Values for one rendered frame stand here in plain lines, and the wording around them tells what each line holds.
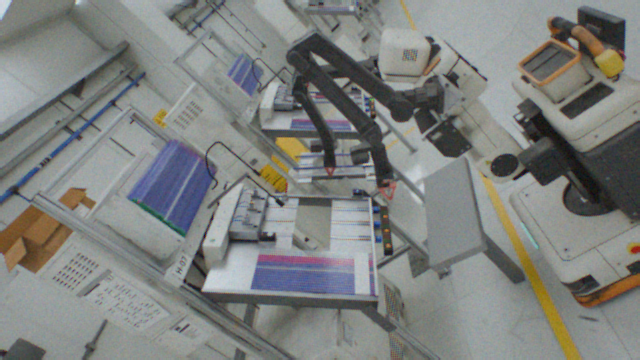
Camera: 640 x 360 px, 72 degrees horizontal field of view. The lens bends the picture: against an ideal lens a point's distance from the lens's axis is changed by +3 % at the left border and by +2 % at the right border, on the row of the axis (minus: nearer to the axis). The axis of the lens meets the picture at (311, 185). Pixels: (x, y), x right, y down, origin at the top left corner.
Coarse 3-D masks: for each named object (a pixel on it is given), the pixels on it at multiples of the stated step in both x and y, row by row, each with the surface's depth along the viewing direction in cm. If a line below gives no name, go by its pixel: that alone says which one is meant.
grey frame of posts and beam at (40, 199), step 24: (144, 120) 211; (216, 192) 214; (72, 216) 153; (192, 240) 184; (408, 240) 244; (144, 264) 163; (168, 288) 168; (216, 312) 175; (240, 336) 182; (264, 336) 187; (408, 336) 175
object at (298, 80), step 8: (376, 56) 182; (368, 64) 179; (296, 72) 183; (328, 72) 181; (336, 72) 181; (376, 72) 178; (296, 80) 182; (304, 80) 183; (296, 88) 186; (304, 88) 188
